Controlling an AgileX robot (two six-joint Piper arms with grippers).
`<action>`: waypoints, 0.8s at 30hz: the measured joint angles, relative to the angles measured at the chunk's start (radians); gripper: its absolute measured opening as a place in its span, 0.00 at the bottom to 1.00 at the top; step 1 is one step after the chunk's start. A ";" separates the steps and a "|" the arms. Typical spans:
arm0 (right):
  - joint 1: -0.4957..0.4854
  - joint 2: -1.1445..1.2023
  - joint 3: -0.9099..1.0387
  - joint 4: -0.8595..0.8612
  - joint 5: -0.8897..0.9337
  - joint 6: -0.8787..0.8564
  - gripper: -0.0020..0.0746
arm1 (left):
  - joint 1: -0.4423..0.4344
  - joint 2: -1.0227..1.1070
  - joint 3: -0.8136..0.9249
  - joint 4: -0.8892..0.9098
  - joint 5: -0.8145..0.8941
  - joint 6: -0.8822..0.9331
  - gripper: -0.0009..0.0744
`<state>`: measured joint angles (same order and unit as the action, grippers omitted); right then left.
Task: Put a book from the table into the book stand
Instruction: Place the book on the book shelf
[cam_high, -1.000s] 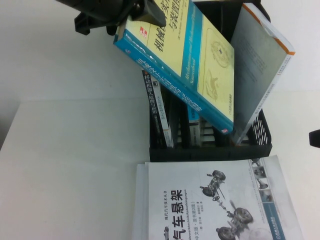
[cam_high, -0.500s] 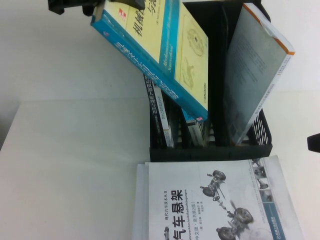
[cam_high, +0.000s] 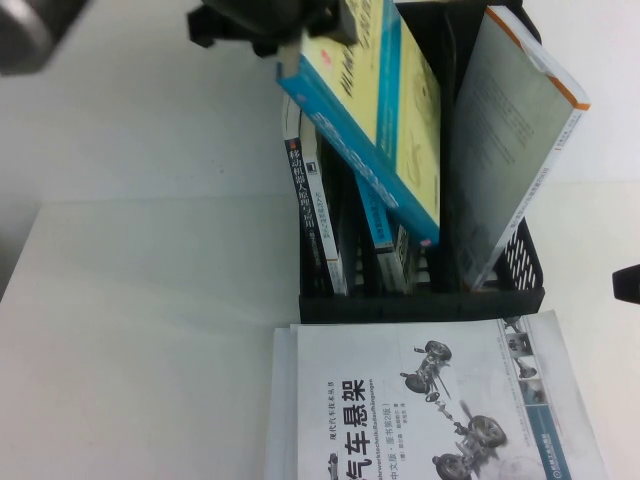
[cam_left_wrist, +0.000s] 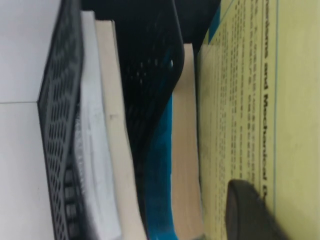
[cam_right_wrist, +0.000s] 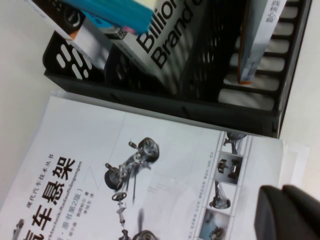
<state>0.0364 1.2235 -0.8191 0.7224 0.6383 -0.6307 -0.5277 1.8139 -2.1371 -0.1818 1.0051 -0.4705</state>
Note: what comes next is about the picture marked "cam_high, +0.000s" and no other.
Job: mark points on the black plastic book stand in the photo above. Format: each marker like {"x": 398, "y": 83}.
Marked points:
{"x": 400, "y": 308}

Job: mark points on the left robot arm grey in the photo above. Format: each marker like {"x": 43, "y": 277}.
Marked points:
{"x": 30, "y": 35}

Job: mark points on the white spine thin book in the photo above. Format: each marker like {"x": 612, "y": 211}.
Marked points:
{"x": 326, "y": 240}

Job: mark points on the yellow mechanical design book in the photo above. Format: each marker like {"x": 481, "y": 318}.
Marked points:
{"x": 400, "y": 125}

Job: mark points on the black spine robot book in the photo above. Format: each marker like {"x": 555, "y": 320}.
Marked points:
{"x": 300, "y": 200}

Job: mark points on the plain white book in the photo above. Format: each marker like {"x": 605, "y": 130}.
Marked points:
{"x": 282, "y": 400}

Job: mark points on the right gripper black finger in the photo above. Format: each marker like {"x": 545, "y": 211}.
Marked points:
{"x": 627, "y": 285}

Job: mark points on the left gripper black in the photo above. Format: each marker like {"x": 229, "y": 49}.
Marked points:
{"x": 250, "y": 22}

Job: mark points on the white car suspension book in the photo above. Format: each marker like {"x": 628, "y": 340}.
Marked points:
{"x": 400, "y": 360}

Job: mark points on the grey cover orange-edged book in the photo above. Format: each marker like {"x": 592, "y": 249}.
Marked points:
{"x": 500, "y": 150}

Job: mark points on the blue spine tan-paged book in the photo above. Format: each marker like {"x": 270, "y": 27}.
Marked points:
{"x": 380, "y": 235}

